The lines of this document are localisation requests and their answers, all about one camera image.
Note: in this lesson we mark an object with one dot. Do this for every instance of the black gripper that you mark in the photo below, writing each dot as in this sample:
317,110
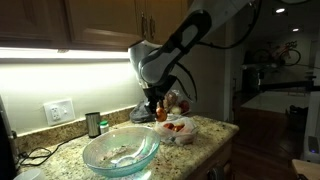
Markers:
160,91

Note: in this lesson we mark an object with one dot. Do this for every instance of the orange-red apple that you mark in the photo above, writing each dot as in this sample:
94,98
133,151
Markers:
161,115

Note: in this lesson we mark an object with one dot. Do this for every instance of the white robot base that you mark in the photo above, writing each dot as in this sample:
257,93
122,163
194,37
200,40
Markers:
315,116

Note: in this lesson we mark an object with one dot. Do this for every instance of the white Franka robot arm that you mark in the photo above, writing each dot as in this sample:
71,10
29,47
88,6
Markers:
186,33

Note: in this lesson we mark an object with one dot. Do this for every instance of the clear plastic produce bag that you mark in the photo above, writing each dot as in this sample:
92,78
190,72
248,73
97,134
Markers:
172,98

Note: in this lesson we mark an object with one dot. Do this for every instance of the dark red apple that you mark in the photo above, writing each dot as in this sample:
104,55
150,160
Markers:
178,128

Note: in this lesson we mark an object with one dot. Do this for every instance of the white mesh carrier bag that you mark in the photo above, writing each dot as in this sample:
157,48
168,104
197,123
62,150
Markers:
186,138

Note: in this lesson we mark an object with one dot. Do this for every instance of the glass bowl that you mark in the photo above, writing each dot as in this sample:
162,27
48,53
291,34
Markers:
100,156

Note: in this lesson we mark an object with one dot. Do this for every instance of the pale yellow onion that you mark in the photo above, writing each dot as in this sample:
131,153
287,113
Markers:
176,110

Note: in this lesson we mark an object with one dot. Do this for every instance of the small green-lid bottle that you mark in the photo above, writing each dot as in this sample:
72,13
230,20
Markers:
104,127

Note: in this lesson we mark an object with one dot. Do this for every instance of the stainless steel cup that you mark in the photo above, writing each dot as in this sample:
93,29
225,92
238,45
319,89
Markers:
92,125

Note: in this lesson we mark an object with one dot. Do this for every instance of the wooden base cabinet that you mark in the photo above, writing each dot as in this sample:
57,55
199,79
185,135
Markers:
220,153

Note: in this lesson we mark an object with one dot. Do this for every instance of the wooden upper cabinet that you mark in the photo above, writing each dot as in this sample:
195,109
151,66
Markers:
100,20

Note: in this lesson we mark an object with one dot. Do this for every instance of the under-cabinet light strip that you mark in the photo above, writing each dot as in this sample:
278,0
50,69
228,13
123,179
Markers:
66,54

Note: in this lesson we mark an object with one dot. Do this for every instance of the white background table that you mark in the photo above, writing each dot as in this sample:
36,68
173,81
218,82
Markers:
273,101

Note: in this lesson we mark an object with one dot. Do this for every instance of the red bicycle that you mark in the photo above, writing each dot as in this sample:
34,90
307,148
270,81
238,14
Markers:
290,43

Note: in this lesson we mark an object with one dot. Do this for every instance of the white round container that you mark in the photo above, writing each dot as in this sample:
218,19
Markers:
30,175

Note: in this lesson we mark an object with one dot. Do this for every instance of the recessed ceiling light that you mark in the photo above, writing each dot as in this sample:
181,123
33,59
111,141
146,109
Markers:
295,30
280,10

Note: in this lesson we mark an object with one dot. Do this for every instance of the black kitchen appliance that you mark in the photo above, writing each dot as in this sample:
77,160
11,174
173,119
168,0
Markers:
5,150

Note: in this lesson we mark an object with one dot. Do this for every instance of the white wall outlet plate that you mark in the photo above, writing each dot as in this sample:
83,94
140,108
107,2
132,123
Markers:
59,112

